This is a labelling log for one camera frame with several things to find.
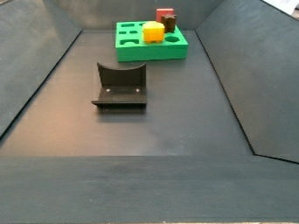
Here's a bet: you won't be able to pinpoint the black fixture stand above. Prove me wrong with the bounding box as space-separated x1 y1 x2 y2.
91 63 147 107

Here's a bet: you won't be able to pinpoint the green shape sorter board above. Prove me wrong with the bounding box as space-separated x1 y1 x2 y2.
115 21 189 61

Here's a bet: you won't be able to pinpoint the yellow shape block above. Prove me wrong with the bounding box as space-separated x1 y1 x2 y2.
143 21 165 43

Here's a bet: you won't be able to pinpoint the brown star block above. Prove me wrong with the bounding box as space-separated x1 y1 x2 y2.
162 14 177 32

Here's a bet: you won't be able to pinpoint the red shape block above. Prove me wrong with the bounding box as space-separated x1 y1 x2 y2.
155 8 174 22

